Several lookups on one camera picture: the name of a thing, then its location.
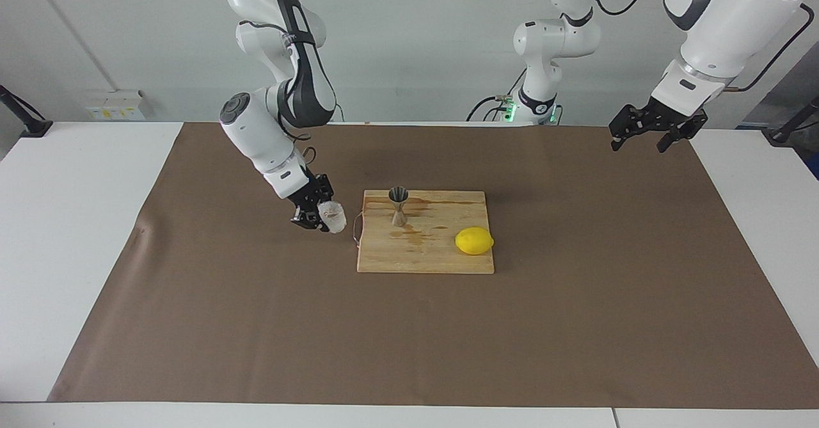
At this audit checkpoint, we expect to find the clear textured glass cup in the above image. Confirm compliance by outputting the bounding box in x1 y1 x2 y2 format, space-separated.
318 200 348 234

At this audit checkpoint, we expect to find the black stand with clamp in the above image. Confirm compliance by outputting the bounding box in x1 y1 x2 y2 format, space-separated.
765 95 819 147
0 84 54 138

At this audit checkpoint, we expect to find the black left base cable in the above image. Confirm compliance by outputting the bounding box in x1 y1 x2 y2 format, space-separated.
465 85 521 123

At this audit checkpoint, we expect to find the yellow lemon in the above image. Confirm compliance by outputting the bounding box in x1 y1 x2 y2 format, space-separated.
454 226 495 256

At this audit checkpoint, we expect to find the brown paper table mat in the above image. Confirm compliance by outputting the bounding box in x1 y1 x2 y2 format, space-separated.
48 121 819 410

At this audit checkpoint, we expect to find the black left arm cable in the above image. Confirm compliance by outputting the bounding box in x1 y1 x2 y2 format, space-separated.
587 0 816 94

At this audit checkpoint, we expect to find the wooden cutting board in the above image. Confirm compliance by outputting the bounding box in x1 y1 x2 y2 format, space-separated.
352 189 496 275

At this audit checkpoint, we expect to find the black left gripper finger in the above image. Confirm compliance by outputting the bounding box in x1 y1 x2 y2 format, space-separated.
608 104 648 153
657 112 709 155

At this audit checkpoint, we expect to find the steel double jigger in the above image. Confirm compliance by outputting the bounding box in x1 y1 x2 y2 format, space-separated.
388 186 411 228

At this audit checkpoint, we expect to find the white wall socket box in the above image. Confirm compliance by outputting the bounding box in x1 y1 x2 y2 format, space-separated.
84 88 147 122

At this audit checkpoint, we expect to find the dark grey partition panel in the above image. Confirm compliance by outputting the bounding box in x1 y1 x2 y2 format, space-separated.
742 41 819 129

